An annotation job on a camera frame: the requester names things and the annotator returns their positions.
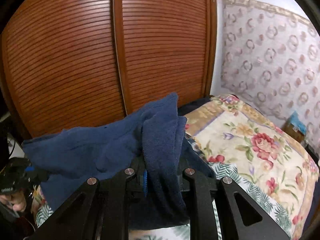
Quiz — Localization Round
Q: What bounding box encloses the navy blue printed t-shirt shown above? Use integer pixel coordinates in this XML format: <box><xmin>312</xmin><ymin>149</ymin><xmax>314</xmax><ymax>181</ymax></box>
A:
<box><xmin>23</xmin><ymin>93</ymin><xmax>214</xmax><ymax>230</ymax></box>

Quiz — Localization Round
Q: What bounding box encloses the left hand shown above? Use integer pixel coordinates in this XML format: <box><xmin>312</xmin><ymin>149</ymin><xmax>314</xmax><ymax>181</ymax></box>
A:
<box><xmin>0</xmin><ymin>191</ymin><xmax>27</xmax><ymax>212</ymax></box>

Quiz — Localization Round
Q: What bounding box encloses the palm leaf bed sheet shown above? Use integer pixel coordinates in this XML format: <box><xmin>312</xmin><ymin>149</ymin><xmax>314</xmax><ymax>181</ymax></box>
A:
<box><xmin>33</xmin><ymin>158</ymin><xmax>288</xmax><ymax>239</ymax></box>

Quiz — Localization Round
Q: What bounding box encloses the floral quilt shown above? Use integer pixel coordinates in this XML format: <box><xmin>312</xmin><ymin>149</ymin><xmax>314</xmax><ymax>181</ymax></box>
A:
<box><xmin>186</xmin><ymin>95</ymin><xmax>319</xmax><ymax>239</ymax></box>

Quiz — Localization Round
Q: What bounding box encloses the blue item box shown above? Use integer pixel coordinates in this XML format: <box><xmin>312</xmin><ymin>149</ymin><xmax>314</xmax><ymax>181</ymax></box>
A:
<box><xmin>282</xmin><ymin>111</ymin><xmax>306</xmax><ymax>143</ymax></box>

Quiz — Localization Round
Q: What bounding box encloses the circle-patterned lace curtain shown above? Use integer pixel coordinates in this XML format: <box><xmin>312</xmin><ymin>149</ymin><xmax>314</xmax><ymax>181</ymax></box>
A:
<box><xmin>221</xmin><ymin>0</ymin><xmax>319</xmax><ymax>151</ymax></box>

